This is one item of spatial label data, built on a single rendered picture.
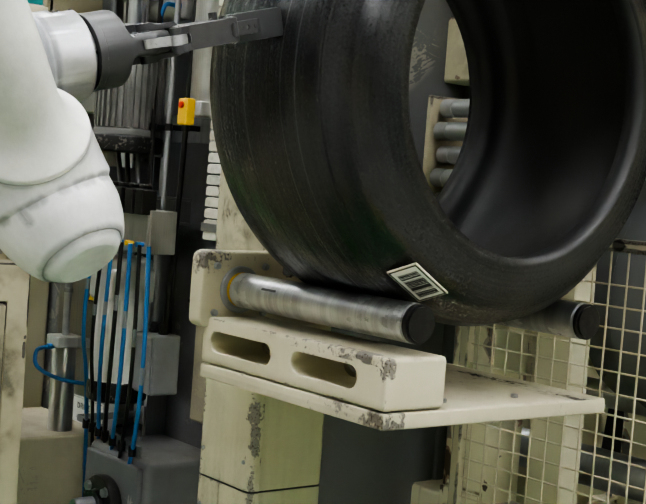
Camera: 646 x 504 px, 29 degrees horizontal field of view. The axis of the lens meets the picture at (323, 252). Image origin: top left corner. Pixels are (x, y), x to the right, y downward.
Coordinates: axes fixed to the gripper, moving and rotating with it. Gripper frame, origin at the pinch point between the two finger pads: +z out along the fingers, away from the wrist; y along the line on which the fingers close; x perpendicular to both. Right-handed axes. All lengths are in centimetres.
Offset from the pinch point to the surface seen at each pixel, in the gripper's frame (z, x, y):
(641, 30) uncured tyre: 49, 8, -12
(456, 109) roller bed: 60, 19, 34
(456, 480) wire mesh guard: 45, 75, 27
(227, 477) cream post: 7, 61, 31
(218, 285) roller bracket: 5.7, 32.5, 23.5
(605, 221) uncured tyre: 40, 29, -12
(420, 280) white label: 10.0, 29.2, -10.4
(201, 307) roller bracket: 2.7, 34.6, 23.5
